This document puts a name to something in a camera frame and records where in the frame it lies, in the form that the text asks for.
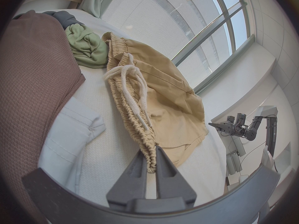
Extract window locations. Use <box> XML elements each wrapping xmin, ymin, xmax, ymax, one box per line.
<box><xmin>99</xmin><ymin>0</ymin><xmax>255</xmax><ymax>95</ymax></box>

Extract black garment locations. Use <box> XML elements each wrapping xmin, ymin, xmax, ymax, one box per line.
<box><xmin>42</xmin><ymin>10</ymin><xmax>84</xmax><ymax>31</ymax></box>

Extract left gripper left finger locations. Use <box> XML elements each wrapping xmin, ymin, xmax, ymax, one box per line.
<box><xmin>106</xmin><ymin>148</ymin><xmax>150</xmax><ymax>210</ymax></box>

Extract tan shorts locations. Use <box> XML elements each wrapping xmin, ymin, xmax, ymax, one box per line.
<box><xmin>101</xmin><ymin>31</ymin><xmax>209</xmax><ymax>174</ymax></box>

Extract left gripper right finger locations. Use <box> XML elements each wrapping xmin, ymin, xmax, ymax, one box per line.
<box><xmin>155</xmin><ymin>145</ymin><xmax>197</xmax><ymax>207</ymax></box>

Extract bed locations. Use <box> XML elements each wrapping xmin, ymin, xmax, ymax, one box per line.
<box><xmin>12</xmin><ymin>0</ymin><xmax>228</xmax><ymax>207</ymax></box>

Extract white garment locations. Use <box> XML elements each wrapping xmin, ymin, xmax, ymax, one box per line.
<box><xmin>38</xmin><ymin>97</ymin><xmax>106</xmax><ymax>193</ymax></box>

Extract brown garment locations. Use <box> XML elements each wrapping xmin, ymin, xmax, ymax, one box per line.
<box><xmin>0</xmin><ymin>10</ymin><xmax>86</xmax><ymax>219</ymax></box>

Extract green garment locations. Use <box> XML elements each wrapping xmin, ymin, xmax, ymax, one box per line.
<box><xmin>65</xmin><ymin>24</ymin><xmax>109</xmax><ymax>69</ymax></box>

